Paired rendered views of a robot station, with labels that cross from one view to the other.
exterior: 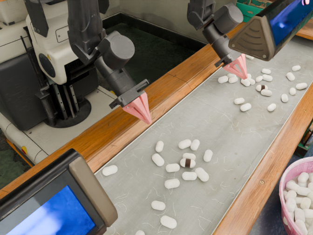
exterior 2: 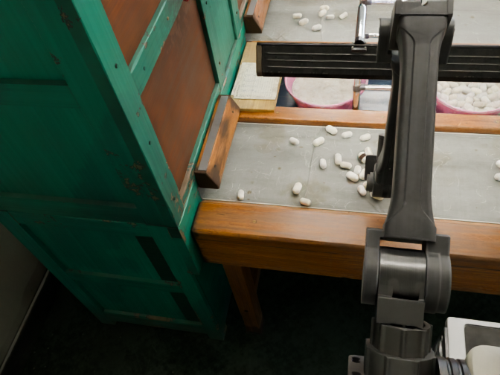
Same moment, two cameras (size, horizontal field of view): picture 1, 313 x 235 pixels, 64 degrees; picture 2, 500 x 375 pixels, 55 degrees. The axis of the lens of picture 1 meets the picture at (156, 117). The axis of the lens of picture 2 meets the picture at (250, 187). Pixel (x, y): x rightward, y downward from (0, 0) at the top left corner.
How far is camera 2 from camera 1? 142 cm
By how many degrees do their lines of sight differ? 66
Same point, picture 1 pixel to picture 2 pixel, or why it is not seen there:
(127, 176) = not seen: outside the picture
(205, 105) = (435, 195)
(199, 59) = (360, 231)
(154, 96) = (481, 237)
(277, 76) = (320, 154)
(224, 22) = not seen: hidden behind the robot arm
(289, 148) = (444, 116)
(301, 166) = (451, 109)
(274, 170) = (478, 118)
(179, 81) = not seen: hidden behind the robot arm
